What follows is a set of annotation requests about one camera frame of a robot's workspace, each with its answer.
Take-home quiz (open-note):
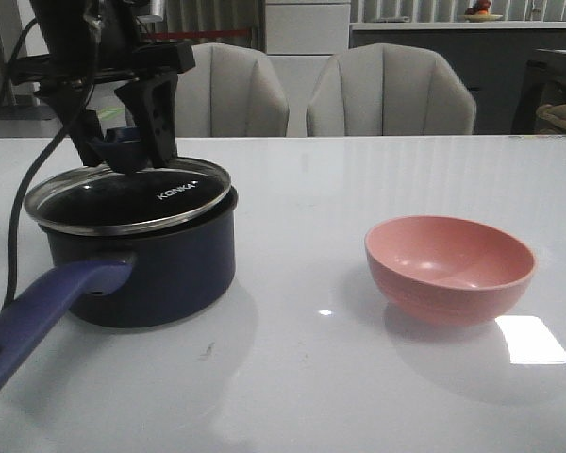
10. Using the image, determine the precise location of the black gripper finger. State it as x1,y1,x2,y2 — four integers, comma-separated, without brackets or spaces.
35,83,103,166
115,74,178,168

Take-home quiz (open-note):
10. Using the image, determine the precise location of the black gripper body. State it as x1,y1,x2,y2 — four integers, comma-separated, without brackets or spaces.
10,4,195,85

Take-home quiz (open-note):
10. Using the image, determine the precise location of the glass lid with blue knob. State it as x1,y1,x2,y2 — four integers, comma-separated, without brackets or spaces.
25,126,231,236

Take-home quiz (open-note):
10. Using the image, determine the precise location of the pink bowl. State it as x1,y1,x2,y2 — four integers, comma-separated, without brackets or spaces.
364,215,537,327

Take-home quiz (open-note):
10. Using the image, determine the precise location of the red barrier belt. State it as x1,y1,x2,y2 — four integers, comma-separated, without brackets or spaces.
143,28,253,40

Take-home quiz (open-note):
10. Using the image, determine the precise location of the left beige chair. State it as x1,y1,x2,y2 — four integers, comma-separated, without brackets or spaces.
175,43,290,138

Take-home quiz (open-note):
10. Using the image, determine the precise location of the beige chair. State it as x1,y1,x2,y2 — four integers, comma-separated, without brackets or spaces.
306,43,476,137
175,43,290,138

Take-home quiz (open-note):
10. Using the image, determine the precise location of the white cabinet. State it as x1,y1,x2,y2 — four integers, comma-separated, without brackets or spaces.
264,1,351,56

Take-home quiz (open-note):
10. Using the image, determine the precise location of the dark blue saucepan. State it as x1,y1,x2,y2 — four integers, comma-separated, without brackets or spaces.
0,190,238,391

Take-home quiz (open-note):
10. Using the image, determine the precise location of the right beige chair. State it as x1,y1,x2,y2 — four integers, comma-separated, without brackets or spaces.
306,43,476,137

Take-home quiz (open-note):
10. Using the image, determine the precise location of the fruit plate on counter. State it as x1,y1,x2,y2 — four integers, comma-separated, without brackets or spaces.
458,0,504,23

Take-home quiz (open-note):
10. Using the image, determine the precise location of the grey counter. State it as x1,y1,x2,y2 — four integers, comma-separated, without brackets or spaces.
350,22,566,135

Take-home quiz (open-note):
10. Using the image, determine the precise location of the olive cushion seat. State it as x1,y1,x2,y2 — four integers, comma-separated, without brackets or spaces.
536,104,566,134

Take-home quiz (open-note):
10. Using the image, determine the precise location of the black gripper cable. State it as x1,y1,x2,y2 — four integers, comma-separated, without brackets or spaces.
0,0,105,308

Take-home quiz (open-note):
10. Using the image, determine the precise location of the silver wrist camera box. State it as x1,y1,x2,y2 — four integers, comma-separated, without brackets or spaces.
133,0,167,24

